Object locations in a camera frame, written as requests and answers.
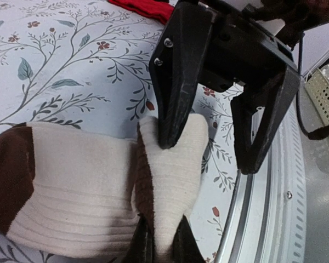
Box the cream brown block sock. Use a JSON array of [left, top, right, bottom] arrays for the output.
[[0, 113, 208, 262]]

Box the red beige face sock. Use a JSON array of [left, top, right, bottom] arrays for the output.
[[108, 0, 174, 25]]

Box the aluminium front rail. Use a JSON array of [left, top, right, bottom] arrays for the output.
[[198, 84, 329, 262]]

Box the floral patterned table mat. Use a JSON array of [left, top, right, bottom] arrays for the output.
[[0, 1, 242, 262]]

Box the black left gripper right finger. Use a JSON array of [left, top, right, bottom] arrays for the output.
[[172, 215, 205, 263]]

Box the cream perforated basket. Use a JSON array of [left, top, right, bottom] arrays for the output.
[[305, 66, 329, 125]]

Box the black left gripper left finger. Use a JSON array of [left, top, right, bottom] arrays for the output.
[[123, 216, 154, 263]]

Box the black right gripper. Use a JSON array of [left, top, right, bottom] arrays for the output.
[[149, 1, 300, 175]]

